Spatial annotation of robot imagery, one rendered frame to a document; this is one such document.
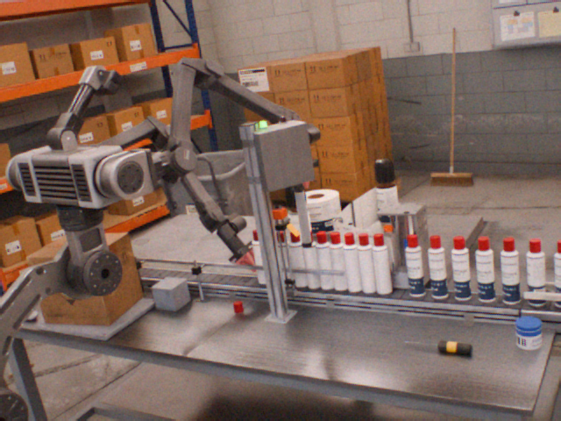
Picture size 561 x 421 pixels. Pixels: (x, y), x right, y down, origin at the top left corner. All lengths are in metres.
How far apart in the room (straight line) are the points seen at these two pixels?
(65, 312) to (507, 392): 1.56
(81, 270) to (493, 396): 1.24
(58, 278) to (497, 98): 5.14
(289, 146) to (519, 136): 4.70
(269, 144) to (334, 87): 3.63
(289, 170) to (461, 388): 0.84
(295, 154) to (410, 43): 4.82
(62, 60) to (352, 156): 2.67
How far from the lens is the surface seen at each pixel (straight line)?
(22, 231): 5.84
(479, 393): 1.77
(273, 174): 2.05
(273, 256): 2.16
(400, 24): 6.90
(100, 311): 2.43
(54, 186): 2.04
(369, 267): 2.18
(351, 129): 5.66
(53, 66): 6.03
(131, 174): 1.83
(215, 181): 4.60
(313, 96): 5.74
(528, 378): 1.83
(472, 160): 6.82
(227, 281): 2.51
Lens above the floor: 1.81
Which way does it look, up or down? 16 degrees down
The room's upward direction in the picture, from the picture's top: 9 degrees counter-clockwise
